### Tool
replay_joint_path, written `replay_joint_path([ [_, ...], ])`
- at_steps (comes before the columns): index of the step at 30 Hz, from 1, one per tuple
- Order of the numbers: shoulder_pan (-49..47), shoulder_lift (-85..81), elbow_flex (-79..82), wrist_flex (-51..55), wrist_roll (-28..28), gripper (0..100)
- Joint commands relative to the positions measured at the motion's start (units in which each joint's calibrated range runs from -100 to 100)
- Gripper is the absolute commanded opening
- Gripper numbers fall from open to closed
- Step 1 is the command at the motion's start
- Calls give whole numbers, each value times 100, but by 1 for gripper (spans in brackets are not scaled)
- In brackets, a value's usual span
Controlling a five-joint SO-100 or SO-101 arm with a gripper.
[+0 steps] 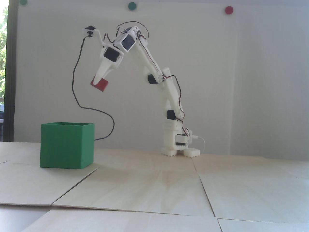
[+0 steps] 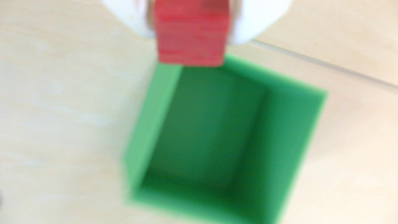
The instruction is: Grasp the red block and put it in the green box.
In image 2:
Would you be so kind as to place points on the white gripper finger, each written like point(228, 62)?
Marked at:
point(258, 15)
point(130, 12)

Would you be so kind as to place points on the red block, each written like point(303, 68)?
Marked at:
point(191, 31)

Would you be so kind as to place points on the green open box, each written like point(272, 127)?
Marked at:
point(217, 124)

